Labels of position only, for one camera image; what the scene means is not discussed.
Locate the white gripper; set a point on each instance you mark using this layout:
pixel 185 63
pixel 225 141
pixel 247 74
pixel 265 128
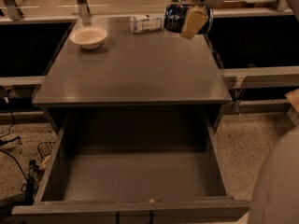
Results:
pixel 197 17

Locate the blue pepsi can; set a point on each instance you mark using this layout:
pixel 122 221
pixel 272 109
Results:
pixel 175 15

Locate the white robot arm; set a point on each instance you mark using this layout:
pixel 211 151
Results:
pixel 275 198

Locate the open grey top drawer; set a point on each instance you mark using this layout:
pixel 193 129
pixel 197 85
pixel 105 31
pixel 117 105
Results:
pixel 134 162

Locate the clear plastic water bottle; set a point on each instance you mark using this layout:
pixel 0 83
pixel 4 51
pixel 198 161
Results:
pixel 146 23

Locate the grey cabinet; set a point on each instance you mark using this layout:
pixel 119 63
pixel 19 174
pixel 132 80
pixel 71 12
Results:
pixel 145 69

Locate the white bowl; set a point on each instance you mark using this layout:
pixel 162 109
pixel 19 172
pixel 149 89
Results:
pixel 91 37

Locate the metal railing frame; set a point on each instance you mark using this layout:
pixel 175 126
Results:
pixel 18 10

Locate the black wire basket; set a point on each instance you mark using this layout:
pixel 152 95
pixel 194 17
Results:
pixel 44 149

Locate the black drawer handle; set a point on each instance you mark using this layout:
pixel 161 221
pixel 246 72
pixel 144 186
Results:
pixel 148 218

